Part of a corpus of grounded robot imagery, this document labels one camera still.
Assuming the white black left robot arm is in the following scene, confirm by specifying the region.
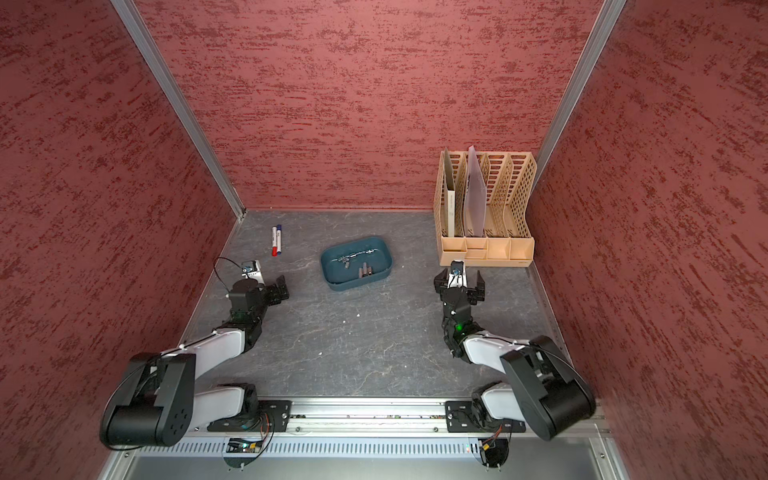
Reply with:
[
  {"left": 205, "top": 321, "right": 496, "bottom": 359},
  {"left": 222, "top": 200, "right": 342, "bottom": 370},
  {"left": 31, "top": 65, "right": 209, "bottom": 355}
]
[{"left": 99, "top": 275, "right": 290, "bottom": 451}]

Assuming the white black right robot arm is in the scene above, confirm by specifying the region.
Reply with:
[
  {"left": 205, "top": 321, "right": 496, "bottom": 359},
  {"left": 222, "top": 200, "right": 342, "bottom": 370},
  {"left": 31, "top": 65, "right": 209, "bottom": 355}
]
[{"left": 434, "top": 261, "right": 597, "bottom": 441}]

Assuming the teal plastic storage box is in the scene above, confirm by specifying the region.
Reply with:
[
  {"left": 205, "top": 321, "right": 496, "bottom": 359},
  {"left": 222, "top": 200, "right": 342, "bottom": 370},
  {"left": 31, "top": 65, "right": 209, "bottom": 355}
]
[{"left": 320, "top": 236, "right": 393, "bottom": 292}]

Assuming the red cap whiteboard marker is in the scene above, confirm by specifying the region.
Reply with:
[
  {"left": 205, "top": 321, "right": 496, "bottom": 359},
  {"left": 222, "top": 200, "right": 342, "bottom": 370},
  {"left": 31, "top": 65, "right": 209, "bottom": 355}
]
[{"left": 271, "top": 226, "right": 278, "bottom": 257}]

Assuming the grey translucent folder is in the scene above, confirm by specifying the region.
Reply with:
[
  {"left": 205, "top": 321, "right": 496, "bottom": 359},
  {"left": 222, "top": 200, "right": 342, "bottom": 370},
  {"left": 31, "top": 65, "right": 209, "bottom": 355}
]
[{"left": 464, "top": 146, "right": 487, "bottom": 237}]

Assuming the beige plastic file organizer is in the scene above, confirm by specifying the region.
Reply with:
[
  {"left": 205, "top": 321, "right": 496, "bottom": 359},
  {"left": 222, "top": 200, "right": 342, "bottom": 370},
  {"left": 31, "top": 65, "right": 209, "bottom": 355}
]
[{"left": 433, "top": 147, "right": 537, "bottom": 268}]

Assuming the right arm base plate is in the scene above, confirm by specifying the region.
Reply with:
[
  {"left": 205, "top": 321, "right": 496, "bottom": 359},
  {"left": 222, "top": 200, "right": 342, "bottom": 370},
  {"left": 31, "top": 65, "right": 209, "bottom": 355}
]
[{"left": 444, "top": 400, "right": 526, "bottom": 434}]

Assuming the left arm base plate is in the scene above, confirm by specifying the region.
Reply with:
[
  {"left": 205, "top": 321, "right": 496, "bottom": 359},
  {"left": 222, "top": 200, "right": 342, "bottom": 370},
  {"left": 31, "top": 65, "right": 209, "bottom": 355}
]
[{"left": 207, "top": 400, "right": 293, "bottom": 434}]

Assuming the left aluminium corner post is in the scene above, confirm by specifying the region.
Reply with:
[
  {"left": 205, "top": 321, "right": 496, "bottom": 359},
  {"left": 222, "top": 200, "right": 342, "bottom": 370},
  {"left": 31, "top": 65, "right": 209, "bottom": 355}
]
[{"left": 110, "top": 0, "right": 247, "bottom": 222}]

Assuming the aluminium corner post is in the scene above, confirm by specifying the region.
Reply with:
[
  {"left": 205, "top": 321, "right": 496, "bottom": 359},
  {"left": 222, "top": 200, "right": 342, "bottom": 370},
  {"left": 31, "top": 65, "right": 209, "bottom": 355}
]
[
  {"left": 110, "top": 0, "right": 247, "bottom": 222},
  {"left": 533, "top": 0, "right": 627, "bottom": 188}
]

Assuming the right aluminium corner post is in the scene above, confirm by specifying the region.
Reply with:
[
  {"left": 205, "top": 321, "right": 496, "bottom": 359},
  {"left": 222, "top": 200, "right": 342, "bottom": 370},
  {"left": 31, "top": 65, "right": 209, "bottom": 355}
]
[{"left": 533, "top": 0, "right": 627, "bottom": 188}]

